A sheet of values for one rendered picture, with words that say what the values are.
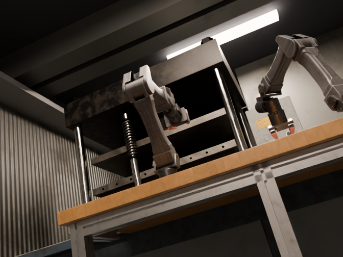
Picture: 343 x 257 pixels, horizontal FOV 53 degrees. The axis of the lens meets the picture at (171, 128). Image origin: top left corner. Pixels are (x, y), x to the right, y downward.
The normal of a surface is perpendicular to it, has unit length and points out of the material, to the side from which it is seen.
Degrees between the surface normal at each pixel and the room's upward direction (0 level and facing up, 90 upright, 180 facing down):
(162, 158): 120
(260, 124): 90
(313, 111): 90
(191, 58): 90
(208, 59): 90
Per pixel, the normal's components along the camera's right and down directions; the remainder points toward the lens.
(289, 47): -0.96, 0.12
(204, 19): 0.22, 0.88
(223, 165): -0.35, -0.32
